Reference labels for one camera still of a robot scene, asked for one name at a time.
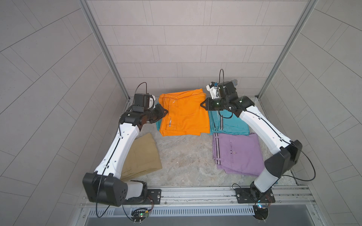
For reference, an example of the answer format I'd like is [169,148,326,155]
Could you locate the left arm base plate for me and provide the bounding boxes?
[124,189,162,205]

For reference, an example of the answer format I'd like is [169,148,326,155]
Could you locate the purple pants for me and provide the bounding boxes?
[212,133,265,177]

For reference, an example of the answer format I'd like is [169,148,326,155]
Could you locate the teal pants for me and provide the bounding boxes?
[208,110,250,136]

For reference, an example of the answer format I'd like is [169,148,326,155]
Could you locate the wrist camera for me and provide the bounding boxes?
[133,93,156,110]
[206,81,236,99]

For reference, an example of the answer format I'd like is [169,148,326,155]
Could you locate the orange pants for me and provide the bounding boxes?
[159,89,210,137]

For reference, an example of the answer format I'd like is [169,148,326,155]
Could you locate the teal plastic basket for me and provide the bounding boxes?
[156,119,162,131]

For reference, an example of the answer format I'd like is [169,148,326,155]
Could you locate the ventilation grille strip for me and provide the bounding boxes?
[89,206,255,217]

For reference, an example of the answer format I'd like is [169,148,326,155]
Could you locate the left circuit board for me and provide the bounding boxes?
[131,208,150,224]

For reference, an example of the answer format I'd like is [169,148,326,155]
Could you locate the right circuit board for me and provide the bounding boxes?
[253,205,269,221]

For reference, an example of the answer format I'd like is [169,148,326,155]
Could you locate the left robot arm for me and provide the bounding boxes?
[82,104,168,207]

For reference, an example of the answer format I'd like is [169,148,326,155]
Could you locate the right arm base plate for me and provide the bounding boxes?
[234,187,276,204]

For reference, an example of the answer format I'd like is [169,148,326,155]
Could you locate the khaki pants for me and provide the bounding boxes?
[121,133,162,181]

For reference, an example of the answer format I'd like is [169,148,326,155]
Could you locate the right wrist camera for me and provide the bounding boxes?
[206,81,236,99]

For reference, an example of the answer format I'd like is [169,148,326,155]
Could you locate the glitter microphone on stand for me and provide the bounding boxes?
[231,79,238,87]

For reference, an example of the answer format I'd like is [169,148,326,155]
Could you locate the aluminium mounting rail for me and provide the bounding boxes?
[80,186,316,209]

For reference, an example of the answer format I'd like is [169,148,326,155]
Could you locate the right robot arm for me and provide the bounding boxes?
[200,96,303,199]

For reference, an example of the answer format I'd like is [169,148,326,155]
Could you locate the circuit board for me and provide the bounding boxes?
[131,208,150,224]
[253,205,269,221]

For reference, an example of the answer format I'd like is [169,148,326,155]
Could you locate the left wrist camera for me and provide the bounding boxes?
[133,93,156,110]

